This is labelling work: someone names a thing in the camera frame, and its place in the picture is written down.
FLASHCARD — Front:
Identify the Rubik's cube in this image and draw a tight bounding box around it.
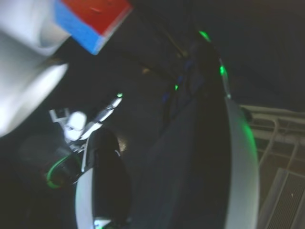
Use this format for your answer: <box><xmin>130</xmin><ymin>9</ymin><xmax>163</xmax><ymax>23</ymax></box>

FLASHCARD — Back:
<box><xmin>53</xmin><ymin>0</ymin><xmax>134</xmax><ymax>56</ymax></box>

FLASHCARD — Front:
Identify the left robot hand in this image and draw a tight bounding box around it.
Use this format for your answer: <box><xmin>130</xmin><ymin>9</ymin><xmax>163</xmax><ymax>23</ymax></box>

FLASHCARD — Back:
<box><xmin>75</xmin><ymin>30</ymin><xmax>260</xmax><ymax>229</ymax></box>

